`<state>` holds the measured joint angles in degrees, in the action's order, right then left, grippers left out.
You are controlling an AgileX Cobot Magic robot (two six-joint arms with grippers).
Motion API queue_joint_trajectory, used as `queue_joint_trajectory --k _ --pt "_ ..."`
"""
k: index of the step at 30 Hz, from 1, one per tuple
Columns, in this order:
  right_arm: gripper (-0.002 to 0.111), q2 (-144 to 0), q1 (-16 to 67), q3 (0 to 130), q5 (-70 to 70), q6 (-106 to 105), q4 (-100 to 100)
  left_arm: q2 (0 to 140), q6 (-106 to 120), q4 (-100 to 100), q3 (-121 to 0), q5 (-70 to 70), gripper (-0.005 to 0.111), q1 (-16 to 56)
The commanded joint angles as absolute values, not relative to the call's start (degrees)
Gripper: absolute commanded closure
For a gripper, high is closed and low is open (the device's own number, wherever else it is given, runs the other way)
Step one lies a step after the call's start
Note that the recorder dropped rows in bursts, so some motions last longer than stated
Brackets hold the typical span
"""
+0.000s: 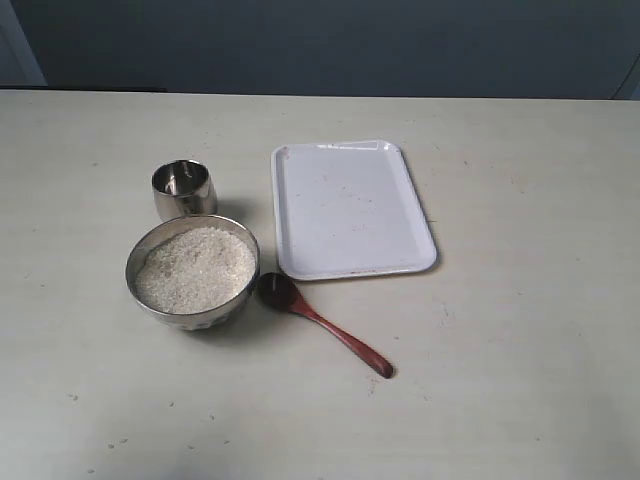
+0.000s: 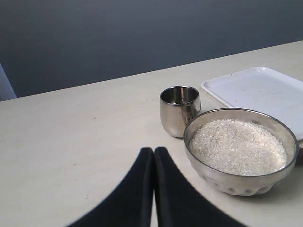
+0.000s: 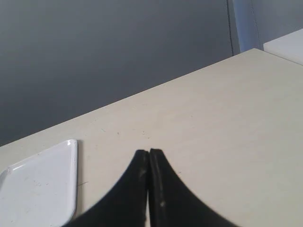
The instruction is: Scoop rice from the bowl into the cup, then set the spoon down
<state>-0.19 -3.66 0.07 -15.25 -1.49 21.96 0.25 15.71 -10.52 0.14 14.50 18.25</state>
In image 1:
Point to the red-brown wooden spoon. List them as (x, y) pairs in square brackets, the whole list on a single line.
[(280, 293)]

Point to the steel bowl of rice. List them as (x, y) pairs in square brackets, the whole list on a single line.
[(194, 272)]

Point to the white rectangular tray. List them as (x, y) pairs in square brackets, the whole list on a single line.
[(347, 210)]

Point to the small steel cup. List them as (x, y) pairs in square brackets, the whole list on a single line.
[(183, 188)]

